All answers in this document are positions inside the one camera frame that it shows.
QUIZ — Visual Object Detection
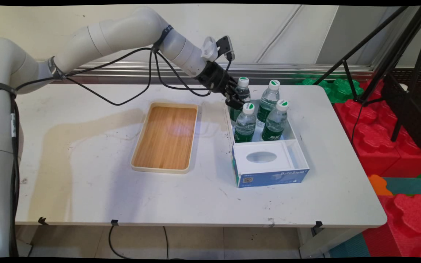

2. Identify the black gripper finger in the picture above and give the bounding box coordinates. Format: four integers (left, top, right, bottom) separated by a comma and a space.
222, 81, 241, 95
225, 93, 246, 110

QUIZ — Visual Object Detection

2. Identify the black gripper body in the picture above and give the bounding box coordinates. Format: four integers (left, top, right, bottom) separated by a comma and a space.
196, 61, 231, 94

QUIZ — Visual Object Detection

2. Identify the clear water bottle green label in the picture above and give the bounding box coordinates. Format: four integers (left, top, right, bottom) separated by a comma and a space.
256, 80, 281, 125
229, 77, 251, 123
234, 103, 257, 143
261, 99, 289, 141

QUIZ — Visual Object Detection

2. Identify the wooden tray cream rim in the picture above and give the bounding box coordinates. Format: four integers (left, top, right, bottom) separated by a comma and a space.
130, 102, 199, 174

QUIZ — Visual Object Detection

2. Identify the white blue organizer box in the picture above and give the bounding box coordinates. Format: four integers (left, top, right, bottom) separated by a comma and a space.
225, 99, 310, 188

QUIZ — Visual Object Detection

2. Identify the red foam block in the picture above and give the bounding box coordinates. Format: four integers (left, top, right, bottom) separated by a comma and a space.
362, 194, 421, 258
333, 79, 402, 176
379, 135, 421, 178

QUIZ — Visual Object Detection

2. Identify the white table leg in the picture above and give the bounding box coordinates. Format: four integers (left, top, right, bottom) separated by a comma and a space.
298, 227, 366, 259

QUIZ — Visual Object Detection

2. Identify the orange foam piece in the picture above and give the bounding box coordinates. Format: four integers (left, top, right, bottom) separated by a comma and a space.
368, 175, 394, 197

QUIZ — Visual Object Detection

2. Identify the black tripod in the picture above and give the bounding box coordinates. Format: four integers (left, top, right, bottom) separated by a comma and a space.
313, 5, 421, 143

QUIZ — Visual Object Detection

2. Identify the black panel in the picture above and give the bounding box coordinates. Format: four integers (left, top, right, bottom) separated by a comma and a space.
382, 71, 421, 152

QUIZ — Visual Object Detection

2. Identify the teal foam floor mat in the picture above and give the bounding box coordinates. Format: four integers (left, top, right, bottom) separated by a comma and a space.
382, 177, 421, 197

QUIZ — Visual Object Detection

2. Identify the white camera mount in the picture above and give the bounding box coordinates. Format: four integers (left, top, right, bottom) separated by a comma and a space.
200, 36, 219, 62

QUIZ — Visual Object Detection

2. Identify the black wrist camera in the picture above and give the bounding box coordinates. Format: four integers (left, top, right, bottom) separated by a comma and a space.
216, 35, 236, 61

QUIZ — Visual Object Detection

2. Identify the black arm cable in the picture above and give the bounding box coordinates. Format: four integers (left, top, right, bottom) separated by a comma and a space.
153, 49, 233, 97
15, 47, 153, 106

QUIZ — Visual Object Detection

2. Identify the aluminium wall rail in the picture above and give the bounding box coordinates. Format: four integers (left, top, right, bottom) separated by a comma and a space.
37, 60, 375, 85

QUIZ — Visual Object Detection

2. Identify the black arm strap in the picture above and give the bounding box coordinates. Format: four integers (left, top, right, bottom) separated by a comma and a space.
151, 24, 174, 52
0, 81, 17, 98
48, 56, 67, 81

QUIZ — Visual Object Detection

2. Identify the thin black tripod cable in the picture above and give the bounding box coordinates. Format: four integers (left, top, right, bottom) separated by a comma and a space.
350, 102, 365, 145

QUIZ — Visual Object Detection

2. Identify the black floor cable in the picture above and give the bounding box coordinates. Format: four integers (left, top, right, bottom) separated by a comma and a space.
163, 226, 170, 260
108, 225, 132, 260

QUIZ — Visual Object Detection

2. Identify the black base cable bundle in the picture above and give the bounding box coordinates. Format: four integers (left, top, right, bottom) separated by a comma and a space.
9, 97, 21, 258

